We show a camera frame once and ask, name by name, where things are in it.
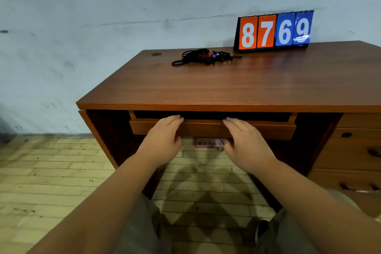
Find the person's left hand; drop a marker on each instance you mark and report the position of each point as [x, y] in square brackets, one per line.
[159, 143]

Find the person's right hand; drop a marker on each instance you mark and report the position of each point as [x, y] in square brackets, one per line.
[248, 149]

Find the person's left thumb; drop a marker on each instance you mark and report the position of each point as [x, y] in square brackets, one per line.
[179, 142]

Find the person's right thumb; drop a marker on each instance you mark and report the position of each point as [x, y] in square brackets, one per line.
[228, 147]

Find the wooden pull-out keyboard tray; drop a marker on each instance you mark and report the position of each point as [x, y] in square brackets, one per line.
[205, 129]

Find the person's right forearm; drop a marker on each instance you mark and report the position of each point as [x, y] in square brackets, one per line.
[312, 212]

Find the person's left forearm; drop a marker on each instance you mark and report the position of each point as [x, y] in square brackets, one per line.
[104, 203]

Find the red and white sticker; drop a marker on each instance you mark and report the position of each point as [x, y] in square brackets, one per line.
[208, 142]

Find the brown wooden desk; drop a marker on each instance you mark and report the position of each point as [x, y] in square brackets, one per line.
[268, 84]

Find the black shoe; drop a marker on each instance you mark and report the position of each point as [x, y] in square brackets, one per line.
[262, 230]

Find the grey trousers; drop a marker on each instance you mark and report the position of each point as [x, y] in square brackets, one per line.
[143, 227]

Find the wooden drawer with round lock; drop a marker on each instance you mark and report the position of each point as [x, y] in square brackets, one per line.
[348, 152]

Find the orange and blue flip scoreboard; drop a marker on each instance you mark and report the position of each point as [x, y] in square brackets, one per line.
[275, 32]

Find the shallow wooden desk drawer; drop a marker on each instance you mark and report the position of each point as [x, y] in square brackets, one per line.
[360, 121]

